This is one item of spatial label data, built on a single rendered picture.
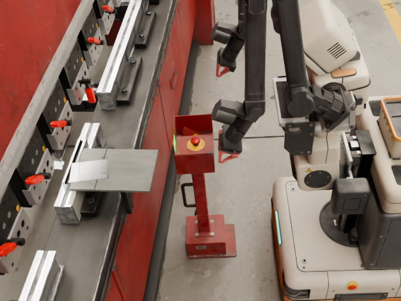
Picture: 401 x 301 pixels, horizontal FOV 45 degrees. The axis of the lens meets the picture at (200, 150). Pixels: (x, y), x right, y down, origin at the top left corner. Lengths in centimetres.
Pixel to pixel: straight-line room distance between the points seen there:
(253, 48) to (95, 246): 79
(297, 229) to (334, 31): 109
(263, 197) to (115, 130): 112
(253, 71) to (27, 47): 59
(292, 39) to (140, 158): 65
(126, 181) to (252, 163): 146
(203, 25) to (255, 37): 249
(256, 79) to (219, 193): 149
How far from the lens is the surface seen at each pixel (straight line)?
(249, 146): 303
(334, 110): 148
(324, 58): 155
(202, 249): 252
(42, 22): 141
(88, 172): 165
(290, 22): 130
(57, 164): 171
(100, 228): 166
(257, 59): 135
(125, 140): 191
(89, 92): 163
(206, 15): 374
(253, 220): 268
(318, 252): 226
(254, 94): 141
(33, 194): 134
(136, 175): 160
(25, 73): 131
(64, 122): 142
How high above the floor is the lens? 219
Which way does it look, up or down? 46 degrees down
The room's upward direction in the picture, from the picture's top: 6 degrees counter-clockwise
